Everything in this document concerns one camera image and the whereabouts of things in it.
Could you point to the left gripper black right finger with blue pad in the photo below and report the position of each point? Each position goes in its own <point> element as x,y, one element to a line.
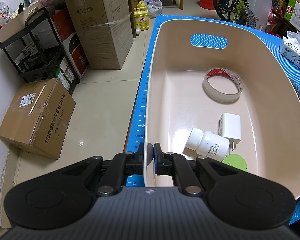
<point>178,167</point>

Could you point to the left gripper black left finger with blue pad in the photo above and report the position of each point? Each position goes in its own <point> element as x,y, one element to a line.
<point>125,169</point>

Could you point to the white pill bottle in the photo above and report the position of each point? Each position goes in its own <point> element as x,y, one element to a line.
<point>208,144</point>

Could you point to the green tape roll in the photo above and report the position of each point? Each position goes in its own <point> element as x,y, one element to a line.
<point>235,161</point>

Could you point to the white charger cube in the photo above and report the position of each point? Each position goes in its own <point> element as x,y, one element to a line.
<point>230,128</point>

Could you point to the beige plastic storage bin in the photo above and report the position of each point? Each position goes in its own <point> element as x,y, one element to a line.
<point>265,129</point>

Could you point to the clear tape roll red core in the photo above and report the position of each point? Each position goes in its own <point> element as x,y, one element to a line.
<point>216,94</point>

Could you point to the brown cardboard box on floor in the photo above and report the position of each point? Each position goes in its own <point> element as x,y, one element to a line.
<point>38,117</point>

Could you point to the black metal shelf rack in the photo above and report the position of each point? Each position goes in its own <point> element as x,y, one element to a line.
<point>36,52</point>

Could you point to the yellow detergent jug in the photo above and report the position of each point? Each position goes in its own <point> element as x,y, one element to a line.
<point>141,16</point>

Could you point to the large stacked cardboard box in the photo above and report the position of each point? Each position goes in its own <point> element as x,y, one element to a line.
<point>104,30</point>

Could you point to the white plastic bag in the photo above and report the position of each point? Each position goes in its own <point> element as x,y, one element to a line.
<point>154,7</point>

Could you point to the blue silicone table mat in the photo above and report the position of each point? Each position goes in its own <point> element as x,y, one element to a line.
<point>140,104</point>

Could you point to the white tissue box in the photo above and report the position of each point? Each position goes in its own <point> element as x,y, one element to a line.
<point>290,47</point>

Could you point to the green black bicycle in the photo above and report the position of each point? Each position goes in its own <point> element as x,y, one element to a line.
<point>235,11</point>

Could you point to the green white carton box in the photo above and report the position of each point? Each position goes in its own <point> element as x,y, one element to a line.
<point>292,14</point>

